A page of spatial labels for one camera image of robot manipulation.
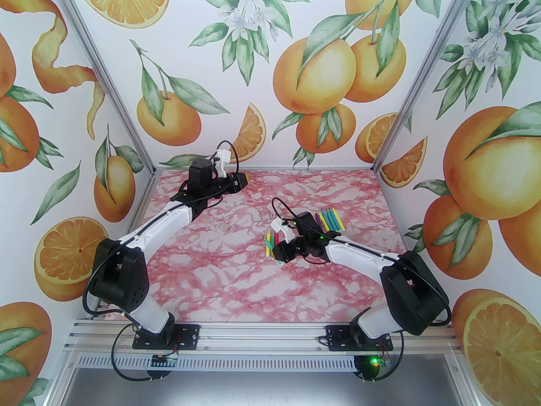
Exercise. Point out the yellow marker pen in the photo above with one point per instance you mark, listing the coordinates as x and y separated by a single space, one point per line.
267 250
339 221
322 218

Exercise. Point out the blue marker pen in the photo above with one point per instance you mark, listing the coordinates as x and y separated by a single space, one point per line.
334 220
326 219

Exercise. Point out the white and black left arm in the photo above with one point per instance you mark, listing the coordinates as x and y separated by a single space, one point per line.
156 231

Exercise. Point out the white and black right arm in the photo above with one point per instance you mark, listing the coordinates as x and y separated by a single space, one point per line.
359 252

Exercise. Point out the pink marble pattern mat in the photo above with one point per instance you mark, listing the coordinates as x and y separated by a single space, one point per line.
253 286

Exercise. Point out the perforated metal strip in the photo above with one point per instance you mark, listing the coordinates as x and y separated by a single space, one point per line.
262 362

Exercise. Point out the black round unit with LED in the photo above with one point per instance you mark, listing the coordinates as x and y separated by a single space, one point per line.
367 369

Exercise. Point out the small circuit board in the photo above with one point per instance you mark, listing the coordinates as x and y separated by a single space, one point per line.
383 361
165 360

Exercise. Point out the aluminium frame post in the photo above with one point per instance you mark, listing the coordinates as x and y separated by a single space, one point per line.
406 112
128 119

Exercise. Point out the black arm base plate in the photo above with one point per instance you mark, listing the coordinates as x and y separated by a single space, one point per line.
190 336
338 338

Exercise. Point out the aluminium front rail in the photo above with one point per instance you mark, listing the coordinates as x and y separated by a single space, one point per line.
262 336

